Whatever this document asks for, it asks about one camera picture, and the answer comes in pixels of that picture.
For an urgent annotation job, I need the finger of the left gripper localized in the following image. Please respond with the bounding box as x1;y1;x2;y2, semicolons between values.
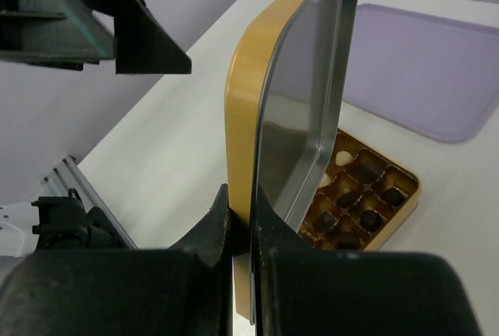
95;0;192;75
1;0;117;71

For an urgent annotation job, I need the gold chocolate box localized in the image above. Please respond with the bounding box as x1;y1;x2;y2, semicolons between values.
299;130;421;250

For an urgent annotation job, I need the aluminium mounting rail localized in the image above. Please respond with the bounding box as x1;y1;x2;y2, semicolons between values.
31;156;137;249

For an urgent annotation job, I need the silver tin lid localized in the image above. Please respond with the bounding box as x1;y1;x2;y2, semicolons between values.
225;0;358;327

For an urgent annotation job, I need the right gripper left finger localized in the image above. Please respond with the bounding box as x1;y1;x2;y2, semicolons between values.
155;184;232;335

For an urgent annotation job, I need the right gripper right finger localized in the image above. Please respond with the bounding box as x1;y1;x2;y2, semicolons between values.
251;189;331;335

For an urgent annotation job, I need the dark chocolate piece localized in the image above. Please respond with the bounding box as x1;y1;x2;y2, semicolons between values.
336;232;361;250
380;188;405;207
336;190;362;208
313;211;338;234
359;210;383;232
352;161;384;184

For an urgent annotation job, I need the purple plastic tray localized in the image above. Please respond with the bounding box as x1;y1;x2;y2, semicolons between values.
343;4;498;143

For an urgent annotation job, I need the white chocolate piece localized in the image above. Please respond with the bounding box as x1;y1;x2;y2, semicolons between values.
334;150;353;167
318;173;331;189

